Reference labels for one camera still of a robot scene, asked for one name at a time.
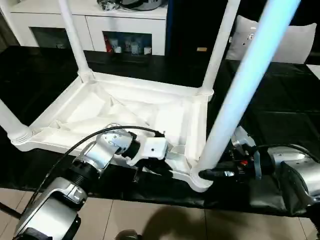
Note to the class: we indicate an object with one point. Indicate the grey curtain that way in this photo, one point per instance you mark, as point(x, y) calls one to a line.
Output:
point(6, 35)

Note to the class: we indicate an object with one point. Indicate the dark clutter pile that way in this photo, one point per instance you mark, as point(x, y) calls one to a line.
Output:
point(107, 5)

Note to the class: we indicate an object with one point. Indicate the grey cushion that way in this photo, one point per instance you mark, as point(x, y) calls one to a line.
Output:
point(292, 42)

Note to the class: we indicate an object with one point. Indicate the white board on right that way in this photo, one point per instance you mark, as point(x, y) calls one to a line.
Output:
point(315, 68)

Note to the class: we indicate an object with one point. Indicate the small white jar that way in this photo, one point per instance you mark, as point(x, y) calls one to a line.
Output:
point(118, 49)
point(147, 50)
point(135, 48)

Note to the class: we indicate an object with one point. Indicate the black cabinet with gold label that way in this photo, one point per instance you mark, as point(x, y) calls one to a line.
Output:
point(190, 25)

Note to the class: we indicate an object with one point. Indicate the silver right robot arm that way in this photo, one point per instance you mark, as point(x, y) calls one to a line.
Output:
point(295, 170)

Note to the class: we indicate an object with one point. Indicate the black work mat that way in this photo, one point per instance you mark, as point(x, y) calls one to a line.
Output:
point(275, 100)

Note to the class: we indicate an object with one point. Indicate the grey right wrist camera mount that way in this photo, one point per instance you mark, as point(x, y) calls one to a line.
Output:
point(241, 140)

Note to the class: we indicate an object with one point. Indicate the white plastic table top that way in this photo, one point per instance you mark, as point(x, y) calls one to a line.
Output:
point(87, 110)

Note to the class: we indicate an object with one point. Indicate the black robot foot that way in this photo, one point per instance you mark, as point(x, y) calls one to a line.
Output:
point(128, 236)

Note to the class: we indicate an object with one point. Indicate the white glass-door cabinet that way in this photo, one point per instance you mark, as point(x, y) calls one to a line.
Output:
point(37, 20)

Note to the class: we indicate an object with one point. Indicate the grey round helmet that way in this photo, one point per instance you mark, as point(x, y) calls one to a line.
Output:
point(142, 5)

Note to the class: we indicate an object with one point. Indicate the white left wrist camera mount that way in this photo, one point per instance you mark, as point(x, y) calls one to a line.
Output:
point(155, 148)

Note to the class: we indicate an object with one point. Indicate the black metal frame bar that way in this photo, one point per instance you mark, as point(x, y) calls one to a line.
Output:
point(10, 210)

